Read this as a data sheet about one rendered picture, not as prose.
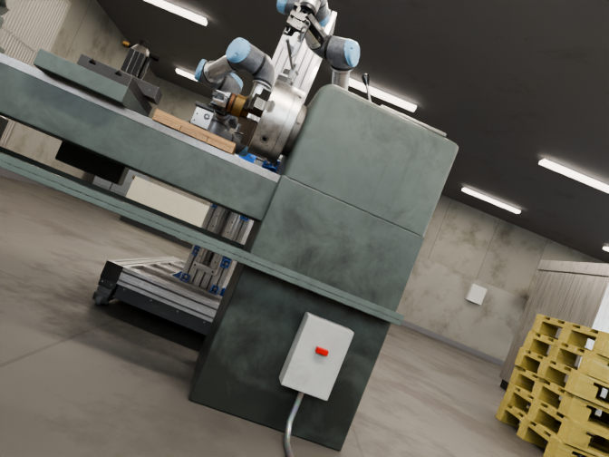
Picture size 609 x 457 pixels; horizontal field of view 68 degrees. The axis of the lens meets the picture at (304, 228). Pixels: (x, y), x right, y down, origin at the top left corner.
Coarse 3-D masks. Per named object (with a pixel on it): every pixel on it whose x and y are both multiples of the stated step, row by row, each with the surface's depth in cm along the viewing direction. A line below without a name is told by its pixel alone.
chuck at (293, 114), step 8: (296, 96) 174; (304, 96) 177; (296, 104) 172; (296, 112) 171; (288, 120) 171; (288, 128) 171; (280, 136) 172; (288, 136) 172; (280, 144) 174; (272, 152) 177; (280, 152) 176; (272, 160) 182
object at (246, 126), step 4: (240, 116) 183; (240, 120) 183; (244, 120) 183; (248, 120) 183; (252, 120) 186; (244, 124) 184; (248, 124) 184; (252, 124) 184; (256, 124) 184; (240, 128) 185; (244, 128) 185; (248, 128) 185; (252, 128) 185; (244, 132) 186; (248, 132) 186; (252, 132) 186; (244, 136) 186; (248, 136) 186; (252, 136) 186; (244, 140) 187; (248, 140) 187; (244, 144) 188; (248, 144) 188
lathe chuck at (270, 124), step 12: (276, 84) 174; (288, 84) 179; (276, 96) 171; (288, 96) 172; (276, 108) 170; (288, 108) 171; (264, 120) 170; (276, 120) 170; (264, 132) 172; (276, 132) 171; (252, 144) 176; (264, 144) 175; (264, 156) 181
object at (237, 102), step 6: (234, 96) 179; (240, 96) 180; (246, 96) 182; (228, 102) 179; (234, 102) 179; (240, 102) 179; (228, 108) 180; (234, 108) 179; (240, 108) 179; (234, 114) 182; (240, 114) 183; (246, 114) 181
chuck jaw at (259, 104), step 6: (246, 102) 177; (252, 102) 175; (258, 102) 171; (264, 102) 171; (270, 102) 170; (246, 108) 177; (252, 108) 175; (258, 108) 171; (264, 108) 171; (270, 108) 170; (258, 114) 178
